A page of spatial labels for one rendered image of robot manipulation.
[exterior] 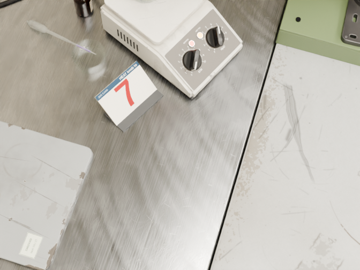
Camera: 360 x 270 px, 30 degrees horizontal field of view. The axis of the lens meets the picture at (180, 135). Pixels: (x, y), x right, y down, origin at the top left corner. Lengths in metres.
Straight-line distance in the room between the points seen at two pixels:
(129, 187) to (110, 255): 0.11
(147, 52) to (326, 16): 0.30
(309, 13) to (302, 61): 0.08
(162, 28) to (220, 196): 0.27
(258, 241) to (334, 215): 0.12
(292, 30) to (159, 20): 0.22
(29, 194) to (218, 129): 0.31
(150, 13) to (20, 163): 0.30
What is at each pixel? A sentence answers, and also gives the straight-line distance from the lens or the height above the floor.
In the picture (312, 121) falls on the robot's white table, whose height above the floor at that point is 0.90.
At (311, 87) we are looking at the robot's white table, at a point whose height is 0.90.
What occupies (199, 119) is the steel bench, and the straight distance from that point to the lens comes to 1.07.
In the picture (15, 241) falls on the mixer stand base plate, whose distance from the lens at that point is 1.01.
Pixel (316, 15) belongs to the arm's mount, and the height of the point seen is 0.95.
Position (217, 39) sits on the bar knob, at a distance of 1.07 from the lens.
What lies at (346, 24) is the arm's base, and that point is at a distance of 1.12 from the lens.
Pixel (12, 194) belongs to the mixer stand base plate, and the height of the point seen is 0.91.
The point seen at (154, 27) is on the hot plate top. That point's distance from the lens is 1.04.
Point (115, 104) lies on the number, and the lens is 1.06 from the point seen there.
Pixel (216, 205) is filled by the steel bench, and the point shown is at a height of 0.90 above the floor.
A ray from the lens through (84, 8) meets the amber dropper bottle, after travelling 1.14.
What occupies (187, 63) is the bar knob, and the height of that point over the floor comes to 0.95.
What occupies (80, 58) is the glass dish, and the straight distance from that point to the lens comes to 1.12.
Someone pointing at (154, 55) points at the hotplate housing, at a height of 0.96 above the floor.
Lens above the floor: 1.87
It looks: 67 degrees down
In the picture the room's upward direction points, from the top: 3 degrees clockwise
